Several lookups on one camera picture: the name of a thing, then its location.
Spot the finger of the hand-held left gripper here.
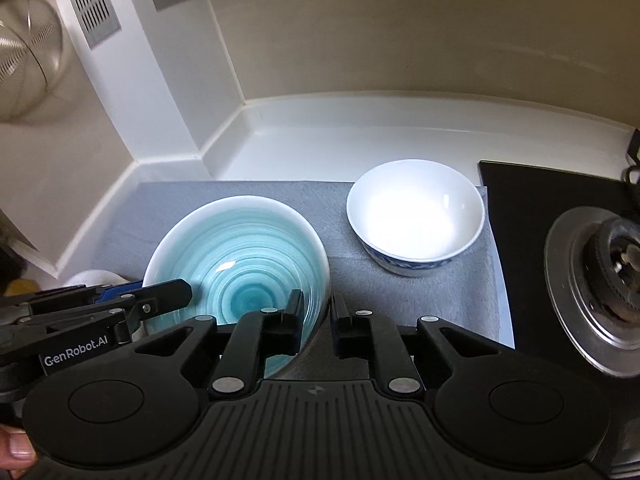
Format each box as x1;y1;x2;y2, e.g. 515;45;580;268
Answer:
0;281;146;311
20;279;194;333

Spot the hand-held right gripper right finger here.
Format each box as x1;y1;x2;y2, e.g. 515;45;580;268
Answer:
330;294;502;397

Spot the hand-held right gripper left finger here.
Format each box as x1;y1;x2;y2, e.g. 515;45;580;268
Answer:
134;289;306;397

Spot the white plate grey scroll print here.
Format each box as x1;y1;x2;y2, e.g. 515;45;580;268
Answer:
65;270;128;291

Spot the teal glazed bowl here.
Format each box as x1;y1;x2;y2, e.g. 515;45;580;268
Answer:
142;195;332;380

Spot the white bowl blue pattern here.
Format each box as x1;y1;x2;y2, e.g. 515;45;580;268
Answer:
346;159;486;277

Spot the person's left hand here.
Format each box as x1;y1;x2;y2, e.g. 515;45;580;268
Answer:
0;425;39;479

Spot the grey mat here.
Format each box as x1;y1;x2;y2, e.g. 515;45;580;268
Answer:
90;180;516;383

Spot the black glass cooktop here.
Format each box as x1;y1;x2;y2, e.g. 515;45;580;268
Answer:
478;160;640;480

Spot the gas stove burner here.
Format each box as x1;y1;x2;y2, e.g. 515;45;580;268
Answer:
544;205;640;378

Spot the metal mesh strainer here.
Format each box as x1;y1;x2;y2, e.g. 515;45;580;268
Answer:
0;0;65;123

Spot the black stove pan support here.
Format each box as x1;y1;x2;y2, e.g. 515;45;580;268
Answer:
622;130;640;186

